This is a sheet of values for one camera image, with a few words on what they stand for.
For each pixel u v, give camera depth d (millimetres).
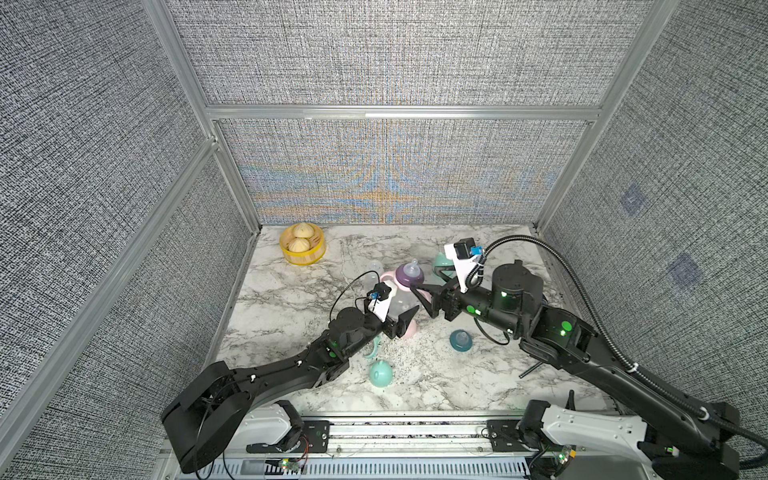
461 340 883
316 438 732
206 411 458
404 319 667
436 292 515
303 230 1093
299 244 1060
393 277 675
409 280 662
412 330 898
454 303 529
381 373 798
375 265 905
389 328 666
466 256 501
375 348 858
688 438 383
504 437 727
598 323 438
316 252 1070
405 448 732
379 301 636
